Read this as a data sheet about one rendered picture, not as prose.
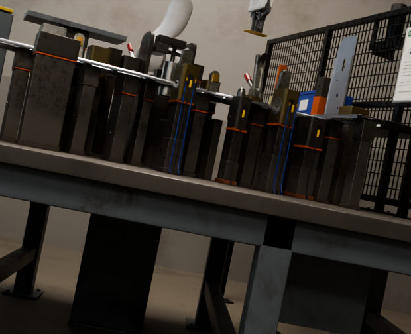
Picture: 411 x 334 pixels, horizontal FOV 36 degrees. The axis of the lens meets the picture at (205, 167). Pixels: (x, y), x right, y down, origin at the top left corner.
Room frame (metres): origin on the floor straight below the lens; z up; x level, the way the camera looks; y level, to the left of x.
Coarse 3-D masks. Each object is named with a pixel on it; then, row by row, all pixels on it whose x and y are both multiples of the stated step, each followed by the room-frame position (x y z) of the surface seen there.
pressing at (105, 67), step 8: (0, 40) 1.86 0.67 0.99; (8, 40) 1.86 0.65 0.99; (8, 48) 2.04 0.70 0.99; (16, 48) 2.05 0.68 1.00; (32, 48) 1.89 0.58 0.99; (80, 64) 2.13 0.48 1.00; (96, 64) 1.97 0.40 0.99; (104, 64) 1.98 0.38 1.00; (104, 72) 2.17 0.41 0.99; (112, 72) 2.18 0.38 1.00; (120, 72) 2.11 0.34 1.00; (128, 72) 2.01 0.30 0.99; (136, 72) 2.02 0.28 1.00; (144, 80) 2.22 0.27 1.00; (152, 80) 2.17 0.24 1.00; (160, 80) 2.05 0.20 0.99; (168, 80) 2.08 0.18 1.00; (200, 88) 2.12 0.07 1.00; (216, 96) 2.25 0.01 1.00; (224, 96) 2.13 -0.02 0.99; (232, 96) 2.13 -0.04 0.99; (256, 104) 2.26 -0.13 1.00; (264, 104) 2.17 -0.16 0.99; (296, 112) 2.22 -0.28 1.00
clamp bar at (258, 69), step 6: (258, 54) 2.45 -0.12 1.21; (264, 54) 2.43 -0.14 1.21; (258, 60) 2.45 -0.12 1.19; (264, 60) 2.43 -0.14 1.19; (258, 66) 2.45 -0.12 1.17; (258, 72) 2.45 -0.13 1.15; (258, 78) 2.45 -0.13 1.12; (252, 84) 2.45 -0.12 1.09; (258, 84) 2.45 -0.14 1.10; (258, 90) 2.46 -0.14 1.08; (258, 96) 2.45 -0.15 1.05
